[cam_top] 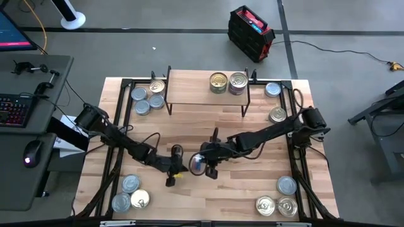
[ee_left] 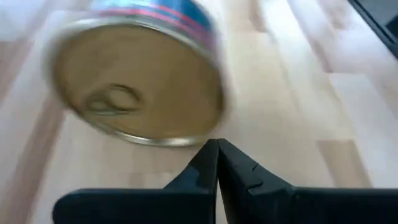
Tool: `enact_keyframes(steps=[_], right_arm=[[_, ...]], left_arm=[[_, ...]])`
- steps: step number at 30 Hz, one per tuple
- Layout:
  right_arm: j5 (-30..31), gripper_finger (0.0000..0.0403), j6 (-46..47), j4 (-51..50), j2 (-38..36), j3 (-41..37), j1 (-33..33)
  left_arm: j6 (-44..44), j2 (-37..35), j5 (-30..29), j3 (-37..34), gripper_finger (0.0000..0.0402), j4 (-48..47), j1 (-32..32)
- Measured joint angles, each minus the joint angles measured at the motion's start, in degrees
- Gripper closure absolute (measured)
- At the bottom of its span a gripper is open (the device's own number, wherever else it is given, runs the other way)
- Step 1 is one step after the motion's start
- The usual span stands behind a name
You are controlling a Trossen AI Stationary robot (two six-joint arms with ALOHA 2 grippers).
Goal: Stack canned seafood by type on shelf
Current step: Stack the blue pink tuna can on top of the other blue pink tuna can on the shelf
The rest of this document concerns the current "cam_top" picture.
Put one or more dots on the black computer mouse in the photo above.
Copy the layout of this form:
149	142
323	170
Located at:
33	151

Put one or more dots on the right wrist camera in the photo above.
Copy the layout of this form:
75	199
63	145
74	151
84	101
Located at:
211	173

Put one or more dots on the black table frame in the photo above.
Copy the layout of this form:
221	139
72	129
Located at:
285	84

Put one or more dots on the black floor tape strip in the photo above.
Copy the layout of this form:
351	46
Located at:
285	38
126	30

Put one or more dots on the yellow power plug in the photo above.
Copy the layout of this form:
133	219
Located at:
394	66

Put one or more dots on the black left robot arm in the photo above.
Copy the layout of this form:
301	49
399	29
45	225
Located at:
126	142

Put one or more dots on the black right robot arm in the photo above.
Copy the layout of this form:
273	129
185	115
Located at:
268	132

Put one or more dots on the gold green label can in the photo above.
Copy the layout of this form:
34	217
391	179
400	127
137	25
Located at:
218	79
218	91

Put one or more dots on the black desk clamp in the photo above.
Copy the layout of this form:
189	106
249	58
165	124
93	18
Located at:
46	84
28	67

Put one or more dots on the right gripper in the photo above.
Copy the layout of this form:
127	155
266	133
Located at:
217	152

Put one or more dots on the white paper sheets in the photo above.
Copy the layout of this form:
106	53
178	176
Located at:
66	151

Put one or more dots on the dark grey side table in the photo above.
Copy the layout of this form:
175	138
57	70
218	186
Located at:
382	142

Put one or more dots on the wooden shelf black legs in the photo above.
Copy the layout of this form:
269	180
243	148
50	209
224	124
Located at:
189	88

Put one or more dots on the backlit keyboard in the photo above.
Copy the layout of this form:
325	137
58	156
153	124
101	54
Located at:
12	110

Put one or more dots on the pale gold lid can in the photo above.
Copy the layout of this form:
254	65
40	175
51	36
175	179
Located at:
287	206
265	205

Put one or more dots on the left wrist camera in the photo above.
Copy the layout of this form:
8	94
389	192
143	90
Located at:
170	182

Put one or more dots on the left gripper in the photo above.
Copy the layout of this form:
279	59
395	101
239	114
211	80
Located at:
174	163

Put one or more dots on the white round floor stand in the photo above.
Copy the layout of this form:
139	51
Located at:
73	21

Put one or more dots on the dark grey desk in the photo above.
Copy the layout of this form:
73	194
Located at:
19	183

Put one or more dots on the black flat plate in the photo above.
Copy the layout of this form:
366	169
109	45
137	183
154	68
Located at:
69	135

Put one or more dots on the red black tool case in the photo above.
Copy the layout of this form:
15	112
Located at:
249	41

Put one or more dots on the computer monitor blue screen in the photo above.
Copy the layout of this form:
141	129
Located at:
12	31

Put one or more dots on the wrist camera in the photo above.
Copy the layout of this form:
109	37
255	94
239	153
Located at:
211	173
170	182

